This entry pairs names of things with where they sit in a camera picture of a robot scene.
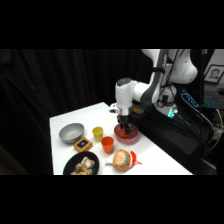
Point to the black curtain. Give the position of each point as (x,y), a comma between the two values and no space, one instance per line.
(40,100)

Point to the orange cup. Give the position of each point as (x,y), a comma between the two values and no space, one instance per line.
(107,144)

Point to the orange block with blue screen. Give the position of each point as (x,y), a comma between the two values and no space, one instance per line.
(83,144)

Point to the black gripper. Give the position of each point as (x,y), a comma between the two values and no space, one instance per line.
(123,120)

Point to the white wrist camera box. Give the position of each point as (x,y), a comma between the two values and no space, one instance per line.
(113,108)

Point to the bagged round bread, red clip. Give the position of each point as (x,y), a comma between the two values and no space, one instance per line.
(121,160)

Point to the yellow cup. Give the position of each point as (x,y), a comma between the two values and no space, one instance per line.
(97,133)

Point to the black device with blue lights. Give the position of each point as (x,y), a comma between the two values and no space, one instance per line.
(190,99)

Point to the small green light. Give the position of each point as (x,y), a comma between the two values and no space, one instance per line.
(171,112)

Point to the beige food pieces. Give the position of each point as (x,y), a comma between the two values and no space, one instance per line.
(84,166)

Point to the pink bowl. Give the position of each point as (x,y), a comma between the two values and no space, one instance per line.
(133,136)

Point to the black plate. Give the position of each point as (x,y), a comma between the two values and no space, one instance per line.
(71,165)

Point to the black robot stand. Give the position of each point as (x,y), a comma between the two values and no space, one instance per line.
(160,136)

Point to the grey bowl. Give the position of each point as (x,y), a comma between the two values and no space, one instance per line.
(71,132)

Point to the framed portrait picture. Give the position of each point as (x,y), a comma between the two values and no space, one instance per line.
(214,73)

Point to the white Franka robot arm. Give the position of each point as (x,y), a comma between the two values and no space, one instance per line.
(173,66)

